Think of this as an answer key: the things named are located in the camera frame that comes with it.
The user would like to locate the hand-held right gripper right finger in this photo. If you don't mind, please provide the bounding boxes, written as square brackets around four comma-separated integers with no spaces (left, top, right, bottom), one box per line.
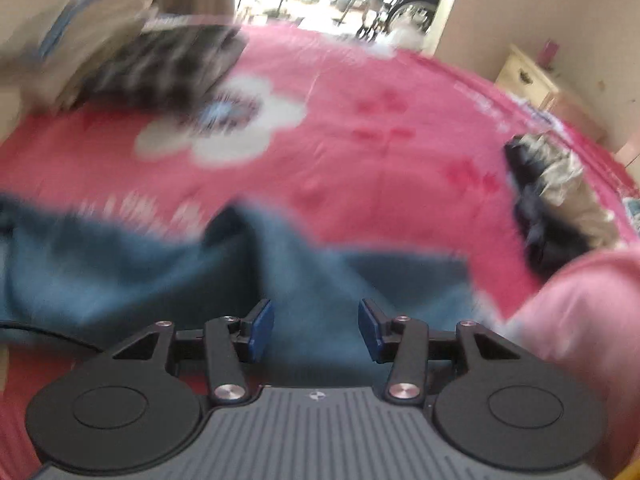
[359,299,521,405]

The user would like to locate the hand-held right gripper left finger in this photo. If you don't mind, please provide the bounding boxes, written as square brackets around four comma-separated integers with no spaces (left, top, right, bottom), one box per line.
[112,299,276,405]

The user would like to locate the blue jeans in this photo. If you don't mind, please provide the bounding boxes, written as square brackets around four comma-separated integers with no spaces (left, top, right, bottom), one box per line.
[0,195,496,391]

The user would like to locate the pile of dark and beige clothes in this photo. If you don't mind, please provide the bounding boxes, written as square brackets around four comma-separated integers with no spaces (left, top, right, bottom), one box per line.
[525,132,621,251]

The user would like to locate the pink floral blanket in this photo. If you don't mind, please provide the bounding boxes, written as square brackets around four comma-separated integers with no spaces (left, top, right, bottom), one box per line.
[0,25,640,480]

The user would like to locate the pink quilt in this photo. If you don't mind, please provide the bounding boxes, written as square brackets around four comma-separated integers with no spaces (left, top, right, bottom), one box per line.
[500,250,640,480]

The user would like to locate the folded plaid shirt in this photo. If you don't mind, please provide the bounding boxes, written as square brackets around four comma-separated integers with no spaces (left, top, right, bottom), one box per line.
[75,22,248,111]

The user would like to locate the cream nightstand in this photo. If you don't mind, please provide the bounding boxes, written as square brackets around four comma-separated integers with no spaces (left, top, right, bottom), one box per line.
[495,44,561,108]

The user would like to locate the stack of white folded linens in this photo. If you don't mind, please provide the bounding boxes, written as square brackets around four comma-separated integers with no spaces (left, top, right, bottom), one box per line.
[0,0,161,116]

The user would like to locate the black cable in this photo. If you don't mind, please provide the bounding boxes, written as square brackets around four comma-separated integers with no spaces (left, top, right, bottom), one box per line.
[0,322,101,353]

